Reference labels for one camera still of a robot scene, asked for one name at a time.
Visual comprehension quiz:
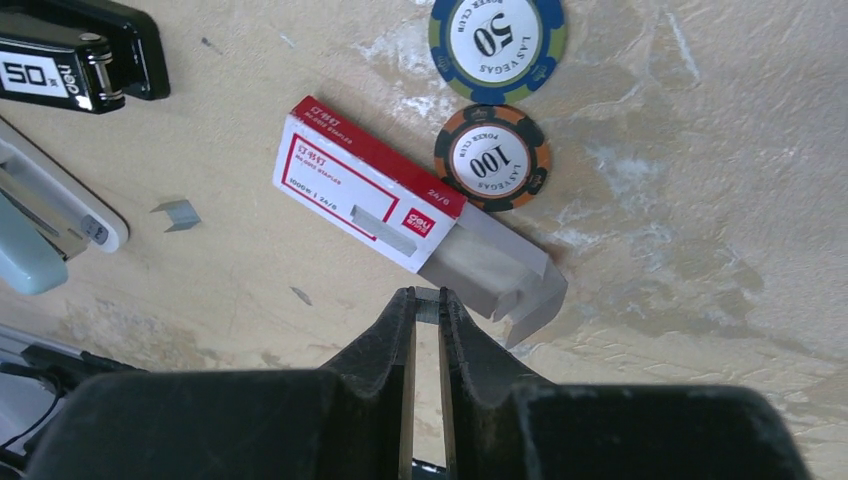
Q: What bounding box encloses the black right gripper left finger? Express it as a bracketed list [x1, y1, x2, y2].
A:
[25, 287, 416, 479]

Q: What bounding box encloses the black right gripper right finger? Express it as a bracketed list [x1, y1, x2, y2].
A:
[438, 289, 811, 479]

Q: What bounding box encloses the small staple strip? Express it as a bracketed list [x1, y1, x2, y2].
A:
[151, 199, 201, 233]
[415, 287, 441, 326]

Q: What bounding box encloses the light blue stapler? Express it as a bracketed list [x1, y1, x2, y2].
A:
[1, 120, 129, 295]

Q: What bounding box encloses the black stapler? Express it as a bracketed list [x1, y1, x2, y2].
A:
[1, 0, 171, 114]

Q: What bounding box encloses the poker chip near box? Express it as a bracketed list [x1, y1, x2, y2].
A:
[434, 104, 553, 212]

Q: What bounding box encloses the poker chip above box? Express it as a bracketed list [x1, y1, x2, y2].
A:
[428, 0, 568, 105]

